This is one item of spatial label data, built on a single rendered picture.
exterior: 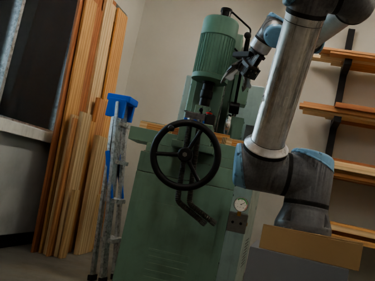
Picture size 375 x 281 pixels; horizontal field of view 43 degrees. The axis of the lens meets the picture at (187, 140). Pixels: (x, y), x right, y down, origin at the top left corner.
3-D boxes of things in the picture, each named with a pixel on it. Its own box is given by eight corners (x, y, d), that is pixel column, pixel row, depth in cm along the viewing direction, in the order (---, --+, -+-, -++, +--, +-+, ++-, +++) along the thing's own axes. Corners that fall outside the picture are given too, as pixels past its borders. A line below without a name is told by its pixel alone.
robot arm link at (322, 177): (336, 206, 152) (343, 153, 155) (284, 196, 152) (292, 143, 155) (321, 207, 167) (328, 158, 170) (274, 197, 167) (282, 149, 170)
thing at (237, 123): (222, 137, 238) (226, 114, 239) (222, 139, 245) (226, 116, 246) (240, 141, 237) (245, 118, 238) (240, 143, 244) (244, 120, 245)
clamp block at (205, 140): (175, 139, 199) (179, 119, 200) (179, 143, 212) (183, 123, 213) (210, 146, 197) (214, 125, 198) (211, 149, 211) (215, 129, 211)
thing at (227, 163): (144, 150, 209) (147, 142, 210) (152, 154, 230) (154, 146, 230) (233, 169, 205) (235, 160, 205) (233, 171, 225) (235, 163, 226)
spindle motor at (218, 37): (189, 74, 219) (203, 10, 222) (192, 83, 236) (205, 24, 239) (226, 81, 217) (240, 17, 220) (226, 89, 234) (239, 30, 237)
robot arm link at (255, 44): (251, 33, 202) (267, 40, 207) (245, 43, 204) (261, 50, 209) (260, 42, 195) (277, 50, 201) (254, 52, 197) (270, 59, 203)
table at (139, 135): (121, 135, 201) (125, 122, 202) (136, 143, 231) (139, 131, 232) (262, 164, 194) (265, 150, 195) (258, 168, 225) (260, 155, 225)
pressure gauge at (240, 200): (231, 214, 196) (235, 195, 197) (231, 214, 200) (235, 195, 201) (246, 217, 196) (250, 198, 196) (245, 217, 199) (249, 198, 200)
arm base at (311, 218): (323, 236, 167) (327, 208, 168) (337, 238, 148) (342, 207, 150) (270, 225, 168) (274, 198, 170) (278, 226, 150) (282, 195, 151)
